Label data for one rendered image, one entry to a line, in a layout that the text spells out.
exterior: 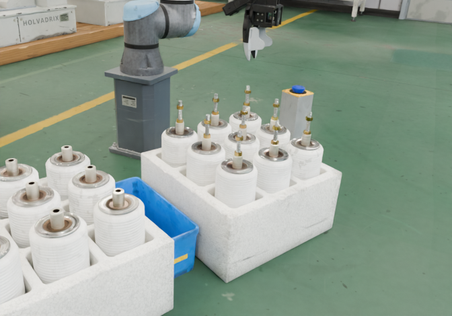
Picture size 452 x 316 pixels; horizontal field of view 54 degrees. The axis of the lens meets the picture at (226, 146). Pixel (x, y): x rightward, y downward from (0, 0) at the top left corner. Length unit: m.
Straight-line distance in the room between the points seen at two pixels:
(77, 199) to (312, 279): 0.57
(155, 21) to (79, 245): 0.89
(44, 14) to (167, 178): 2.23
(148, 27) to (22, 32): 1.69
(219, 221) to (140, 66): 0.70
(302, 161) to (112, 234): 0.53
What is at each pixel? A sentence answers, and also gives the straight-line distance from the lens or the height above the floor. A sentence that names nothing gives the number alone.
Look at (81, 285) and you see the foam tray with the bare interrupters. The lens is 0.83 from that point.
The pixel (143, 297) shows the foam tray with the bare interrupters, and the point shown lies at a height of 0.07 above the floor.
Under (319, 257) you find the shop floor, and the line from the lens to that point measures 1.20.
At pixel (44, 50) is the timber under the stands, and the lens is 3.14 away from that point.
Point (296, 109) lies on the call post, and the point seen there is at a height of 0.27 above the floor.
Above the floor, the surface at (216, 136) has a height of 0.23.
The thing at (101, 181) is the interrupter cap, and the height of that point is 0.25.
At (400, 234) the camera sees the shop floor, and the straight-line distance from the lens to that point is 1.37.
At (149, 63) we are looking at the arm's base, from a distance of 1.53.
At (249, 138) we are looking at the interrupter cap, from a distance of 1.17.
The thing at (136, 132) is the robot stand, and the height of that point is 0.10.
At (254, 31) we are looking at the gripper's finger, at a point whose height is 0.51.
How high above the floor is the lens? 0.71
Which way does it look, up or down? 24 degrees down
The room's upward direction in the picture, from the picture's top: 4 degrees clockwise
